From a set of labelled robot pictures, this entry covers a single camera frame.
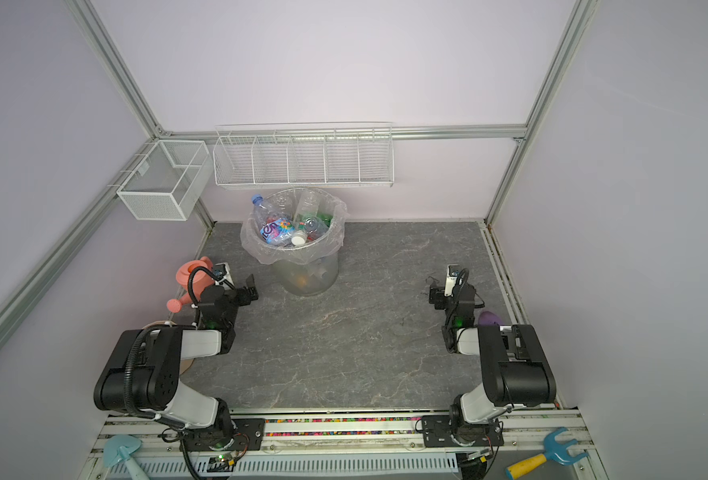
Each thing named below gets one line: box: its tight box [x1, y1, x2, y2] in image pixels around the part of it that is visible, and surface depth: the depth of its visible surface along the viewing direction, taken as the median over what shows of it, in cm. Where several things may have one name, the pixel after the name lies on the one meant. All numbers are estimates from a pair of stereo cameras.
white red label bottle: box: [304, 216, 328, 241], surface depth 79 cm
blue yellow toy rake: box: [505, 427, 589, 480], surface depth 71 cm
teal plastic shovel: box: [103, 435, 148, 480], surface depth 72 cm
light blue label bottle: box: [252, 194, 294, 246], surface depth 84 cm
